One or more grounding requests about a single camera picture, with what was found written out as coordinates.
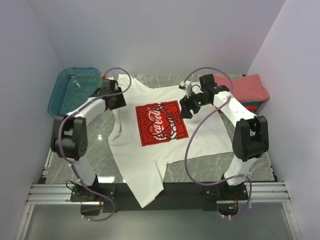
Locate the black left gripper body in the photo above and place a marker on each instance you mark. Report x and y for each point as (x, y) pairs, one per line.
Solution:
(119, 101)

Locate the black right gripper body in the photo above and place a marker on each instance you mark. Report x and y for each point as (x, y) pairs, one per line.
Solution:
(195, 101)

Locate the white t shirt red print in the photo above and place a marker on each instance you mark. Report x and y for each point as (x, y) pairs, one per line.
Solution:
(149, 134)

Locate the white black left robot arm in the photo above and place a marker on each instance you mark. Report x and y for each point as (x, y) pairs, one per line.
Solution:
(70, 140)

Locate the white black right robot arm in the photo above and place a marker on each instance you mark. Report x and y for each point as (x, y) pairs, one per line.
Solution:
(250, 138)

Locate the teal plastic bin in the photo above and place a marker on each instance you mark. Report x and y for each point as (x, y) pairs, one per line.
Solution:
(73, 87)

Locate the blue folded t shirt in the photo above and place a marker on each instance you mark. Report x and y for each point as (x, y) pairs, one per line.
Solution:
(251, 103)

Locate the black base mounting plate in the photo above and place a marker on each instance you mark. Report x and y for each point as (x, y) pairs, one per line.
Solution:
(115, 197)

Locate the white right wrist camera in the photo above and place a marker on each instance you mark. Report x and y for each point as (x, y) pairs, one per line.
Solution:
(187, 86)

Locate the aluminium rail frame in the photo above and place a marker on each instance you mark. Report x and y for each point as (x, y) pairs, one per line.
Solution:
(49, 214)

